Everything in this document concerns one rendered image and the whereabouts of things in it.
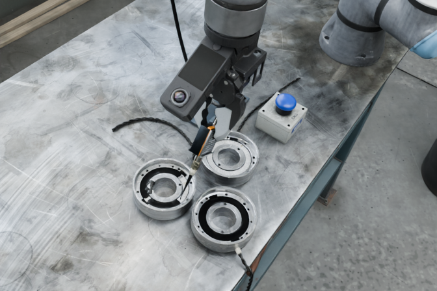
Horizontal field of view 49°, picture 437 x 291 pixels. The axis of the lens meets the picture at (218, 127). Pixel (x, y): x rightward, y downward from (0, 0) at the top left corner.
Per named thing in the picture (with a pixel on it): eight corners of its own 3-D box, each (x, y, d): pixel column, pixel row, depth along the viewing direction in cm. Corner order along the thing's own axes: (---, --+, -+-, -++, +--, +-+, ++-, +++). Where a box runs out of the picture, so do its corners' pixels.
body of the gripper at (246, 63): (261, 82, 72) (278, 16, 63) (230, 115, 67) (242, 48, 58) (220, 60, 74) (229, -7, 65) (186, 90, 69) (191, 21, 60)
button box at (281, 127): (285, 145, 92) (291, 128, 89) (254, 126, 94) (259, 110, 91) (305, 121, 97) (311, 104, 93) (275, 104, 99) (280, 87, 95)
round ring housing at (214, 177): (250, 197, 84) (253, 184, 80) (191, 182, 84) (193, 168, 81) (259, 151, 90) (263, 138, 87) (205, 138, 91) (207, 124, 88)
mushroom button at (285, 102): (285, 127, 92) (291, 110, 88) (267, 117, 93) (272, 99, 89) (294, 115, 94) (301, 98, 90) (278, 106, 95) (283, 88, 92)
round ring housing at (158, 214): (161, 236, 77) (162, 223, 74) (119, 194, 81) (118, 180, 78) (207, 199, 82) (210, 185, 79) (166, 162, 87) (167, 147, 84)
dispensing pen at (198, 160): (167, 195, 77) (209, 102, 72) (179, 189, 80) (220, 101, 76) (178, 202, 76) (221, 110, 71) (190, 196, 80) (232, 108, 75)
